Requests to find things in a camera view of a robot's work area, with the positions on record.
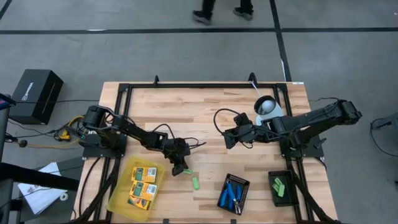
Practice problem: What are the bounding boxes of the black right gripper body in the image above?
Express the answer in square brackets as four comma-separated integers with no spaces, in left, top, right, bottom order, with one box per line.
[224,123,259,149]

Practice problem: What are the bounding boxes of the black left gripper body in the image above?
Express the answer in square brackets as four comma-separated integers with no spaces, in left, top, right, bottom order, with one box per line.
[169,148,191,168]

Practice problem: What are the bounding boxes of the white desk lamp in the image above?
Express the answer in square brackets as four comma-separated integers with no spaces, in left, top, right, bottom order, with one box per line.
[253,95,284,127]

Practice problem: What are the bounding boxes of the black mesh basket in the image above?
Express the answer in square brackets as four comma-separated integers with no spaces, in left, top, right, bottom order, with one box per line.
[267,170,300,208]
[216,173,251,216]

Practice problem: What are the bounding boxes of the yellow translucent plastic tray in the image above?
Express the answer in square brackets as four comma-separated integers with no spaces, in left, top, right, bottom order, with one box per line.
[107,155,166,223]

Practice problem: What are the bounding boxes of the person's feet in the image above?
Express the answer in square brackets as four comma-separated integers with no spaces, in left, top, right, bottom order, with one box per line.
[192,0,255,26]

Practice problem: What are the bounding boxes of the white papers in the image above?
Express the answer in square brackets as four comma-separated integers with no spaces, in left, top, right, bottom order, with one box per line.
[17,161,68,215]

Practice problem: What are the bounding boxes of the grey floor stand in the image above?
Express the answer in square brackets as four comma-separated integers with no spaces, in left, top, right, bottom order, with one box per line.
[369,111,398,136]

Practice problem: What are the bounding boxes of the black bar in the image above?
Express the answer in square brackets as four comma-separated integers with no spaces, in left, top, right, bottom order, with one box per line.
[0,162,80,192]

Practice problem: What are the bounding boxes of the black box with white logo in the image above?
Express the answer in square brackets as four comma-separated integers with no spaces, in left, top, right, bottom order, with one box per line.
[8,68,65,126]

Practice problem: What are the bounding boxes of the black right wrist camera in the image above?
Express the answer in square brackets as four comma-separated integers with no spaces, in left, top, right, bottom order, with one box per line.
[233,112,252,128]

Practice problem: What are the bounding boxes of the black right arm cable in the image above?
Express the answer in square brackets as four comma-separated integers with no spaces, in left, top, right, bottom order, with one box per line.
[213,108,242,135]

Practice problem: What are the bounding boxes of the white lamp cable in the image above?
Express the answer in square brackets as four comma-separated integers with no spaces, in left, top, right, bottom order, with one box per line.
[248,80,264,98]

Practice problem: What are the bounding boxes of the black floor cable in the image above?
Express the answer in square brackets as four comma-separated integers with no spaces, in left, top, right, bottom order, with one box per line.
[7,98,100,104]

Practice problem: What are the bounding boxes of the yellow cable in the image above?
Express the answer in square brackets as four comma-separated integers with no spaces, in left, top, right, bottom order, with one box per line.
[26,114,91,149]

